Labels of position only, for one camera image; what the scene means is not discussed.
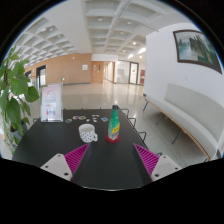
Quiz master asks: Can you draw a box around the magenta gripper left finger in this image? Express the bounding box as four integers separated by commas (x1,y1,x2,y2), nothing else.
41,143,90,181

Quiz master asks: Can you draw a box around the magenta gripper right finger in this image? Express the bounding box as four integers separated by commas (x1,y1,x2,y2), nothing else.
134,144,181,181

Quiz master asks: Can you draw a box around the green plastic water bottle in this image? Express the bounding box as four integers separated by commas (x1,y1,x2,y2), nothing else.
108,105,120,140

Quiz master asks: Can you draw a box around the white polka dot mug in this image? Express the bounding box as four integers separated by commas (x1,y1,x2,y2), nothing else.
79,124,98,143

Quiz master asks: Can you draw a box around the round sticker coaster left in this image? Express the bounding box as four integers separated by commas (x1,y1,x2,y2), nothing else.
65,119,72,123

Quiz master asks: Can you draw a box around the round colourful coaster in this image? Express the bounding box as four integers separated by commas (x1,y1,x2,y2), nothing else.
72,116,86,120

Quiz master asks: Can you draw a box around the red round coaster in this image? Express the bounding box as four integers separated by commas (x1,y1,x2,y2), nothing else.
105,135,120,143

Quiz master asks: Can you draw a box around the blue small card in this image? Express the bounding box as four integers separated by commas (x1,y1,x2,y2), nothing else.
101,117,108,122

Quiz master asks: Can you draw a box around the long white bench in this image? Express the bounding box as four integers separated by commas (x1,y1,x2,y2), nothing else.
144,83,224,160

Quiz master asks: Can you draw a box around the white standing sign board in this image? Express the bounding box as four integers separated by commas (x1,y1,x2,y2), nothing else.
41,83,63,122

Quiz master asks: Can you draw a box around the green leafy potted plant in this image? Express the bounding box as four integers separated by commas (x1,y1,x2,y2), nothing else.
0,46,39,153

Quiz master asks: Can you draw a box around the framed landscape painting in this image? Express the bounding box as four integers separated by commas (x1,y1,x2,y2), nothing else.
173,30,222,73

